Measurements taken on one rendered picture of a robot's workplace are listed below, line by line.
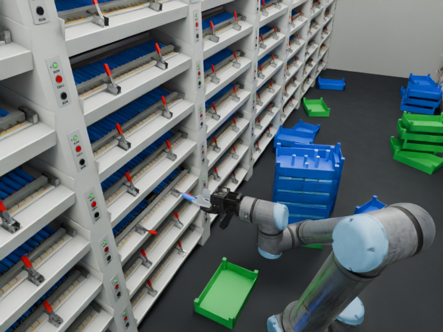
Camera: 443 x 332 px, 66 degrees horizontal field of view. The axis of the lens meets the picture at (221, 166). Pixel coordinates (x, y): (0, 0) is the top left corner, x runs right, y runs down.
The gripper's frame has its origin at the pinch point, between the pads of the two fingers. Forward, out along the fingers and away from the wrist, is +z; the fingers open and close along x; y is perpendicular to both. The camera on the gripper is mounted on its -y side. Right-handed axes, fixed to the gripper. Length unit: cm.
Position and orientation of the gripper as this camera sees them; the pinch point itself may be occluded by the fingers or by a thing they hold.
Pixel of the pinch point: (196, 201)
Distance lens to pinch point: 139.0
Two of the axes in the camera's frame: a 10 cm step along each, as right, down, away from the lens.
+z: -9.0, -1.7, 4.0
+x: -4.3, 4.8, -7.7
